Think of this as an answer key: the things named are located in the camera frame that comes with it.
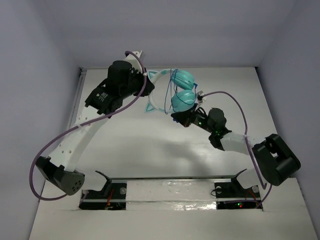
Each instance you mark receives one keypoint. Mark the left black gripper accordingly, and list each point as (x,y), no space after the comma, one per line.
(146,83)

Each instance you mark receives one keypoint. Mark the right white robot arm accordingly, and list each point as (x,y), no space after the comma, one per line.
(275,161)

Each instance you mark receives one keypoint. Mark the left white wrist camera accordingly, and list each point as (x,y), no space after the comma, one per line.
(135,61)

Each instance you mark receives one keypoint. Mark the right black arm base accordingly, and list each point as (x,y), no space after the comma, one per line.
(232,196)

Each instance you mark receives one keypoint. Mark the teal cat-ear headphones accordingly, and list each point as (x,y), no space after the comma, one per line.
(181,86)

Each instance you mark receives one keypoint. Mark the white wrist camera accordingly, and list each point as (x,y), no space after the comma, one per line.
(200,97)
(135,61)

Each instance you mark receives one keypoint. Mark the white foam strip with tape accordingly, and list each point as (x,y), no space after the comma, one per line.
(170,195)

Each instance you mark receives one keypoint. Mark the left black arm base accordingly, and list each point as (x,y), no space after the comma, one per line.
(112,196)

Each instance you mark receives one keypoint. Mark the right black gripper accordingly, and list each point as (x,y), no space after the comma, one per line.
(186,117)

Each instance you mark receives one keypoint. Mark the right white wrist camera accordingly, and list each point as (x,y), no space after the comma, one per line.
(200,97)

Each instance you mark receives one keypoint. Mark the aluminium rail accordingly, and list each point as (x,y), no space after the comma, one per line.
(82,73)

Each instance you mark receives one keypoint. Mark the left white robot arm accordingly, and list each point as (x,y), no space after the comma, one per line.
(57,160)

